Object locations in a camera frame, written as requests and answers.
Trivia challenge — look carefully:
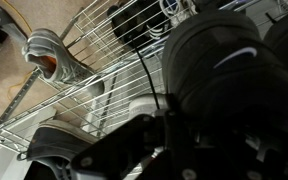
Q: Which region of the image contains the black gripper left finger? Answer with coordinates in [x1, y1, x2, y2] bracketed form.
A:
[71, 111, 172, 180]

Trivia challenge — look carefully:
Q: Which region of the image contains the black brown shoe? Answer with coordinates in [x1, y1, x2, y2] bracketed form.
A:
[106, 0, 172, 51]

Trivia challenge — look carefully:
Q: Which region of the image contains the white sneaker tan sole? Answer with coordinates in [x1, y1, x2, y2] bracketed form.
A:
[127, 93, 170, 118]

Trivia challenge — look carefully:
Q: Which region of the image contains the dark grey sneaker pale sole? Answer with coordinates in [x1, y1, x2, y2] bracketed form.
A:
[16, 119, 100, 180]

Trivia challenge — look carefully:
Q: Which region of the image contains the chrome wire shelf rack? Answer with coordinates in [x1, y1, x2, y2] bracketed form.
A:
[0, 0, 288, 158]

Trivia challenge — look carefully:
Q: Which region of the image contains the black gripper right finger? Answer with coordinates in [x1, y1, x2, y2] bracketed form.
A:
[243, 133, 288, 180]

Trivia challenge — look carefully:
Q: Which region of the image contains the black sneaker white swoosh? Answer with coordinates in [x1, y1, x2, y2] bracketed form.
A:
[161, 9, 288, 141]

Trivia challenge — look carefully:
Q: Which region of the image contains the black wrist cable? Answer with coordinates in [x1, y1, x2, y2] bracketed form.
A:
[130, 35, 161, 111]

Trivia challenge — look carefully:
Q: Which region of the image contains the small white sneaker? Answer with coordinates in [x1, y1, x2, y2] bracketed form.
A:
[158, 0, 198, 26]

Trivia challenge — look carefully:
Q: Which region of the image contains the white sneaker red lining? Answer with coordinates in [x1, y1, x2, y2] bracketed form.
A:
[21, 28, 106, 98]

